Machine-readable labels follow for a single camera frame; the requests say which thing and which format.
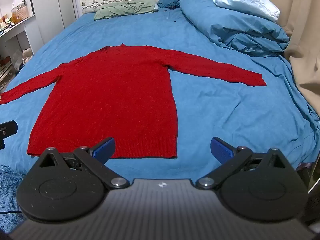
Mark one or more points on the blue fuzzy rug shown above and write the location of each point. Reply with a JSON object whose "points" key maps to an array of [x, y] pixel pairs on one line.
{"points": [[10, 187]]}

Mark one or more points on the beige curtain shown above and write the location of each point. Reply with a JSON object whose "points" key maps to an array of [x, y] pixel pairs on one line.
{"points": [[306, 30]]}

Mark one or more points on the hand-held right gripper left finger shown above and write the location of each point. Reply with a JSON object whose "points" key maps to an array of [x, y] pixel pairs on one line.
{"points": [[103, 150]]}

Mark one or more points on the grey wardrobe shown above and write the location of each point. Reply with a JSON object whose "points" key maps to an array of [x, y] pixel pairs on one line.
{"points": [[55, 10]]}

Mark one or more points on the white shelf unit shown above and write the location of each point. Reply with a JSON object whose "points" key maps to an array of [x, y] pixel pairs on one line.
{"points": [[12, 32]]}

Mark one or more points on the green pillow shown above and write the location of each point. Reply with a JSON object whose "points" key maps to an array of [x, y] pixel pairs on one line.
{"points": [[120, 9]]}

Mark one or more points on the woven basket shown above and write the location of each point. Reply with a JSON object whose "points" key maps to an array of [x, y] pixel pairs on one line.
{"points": [[23, 13]]}

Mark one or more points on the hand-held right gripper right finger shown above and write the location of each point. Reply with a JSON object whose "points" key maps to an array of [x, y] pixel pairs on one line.
{"points": [[221, 151]]}

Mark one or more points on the red knit sweater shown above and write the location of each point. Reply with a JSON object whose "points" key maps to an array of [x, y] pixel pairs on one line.
{"points": [[112, 92]]}

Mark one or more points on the blue duvet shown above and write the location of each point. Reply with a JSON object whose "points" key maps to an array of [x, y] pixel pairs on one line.
{"points": [[225, 25]]}

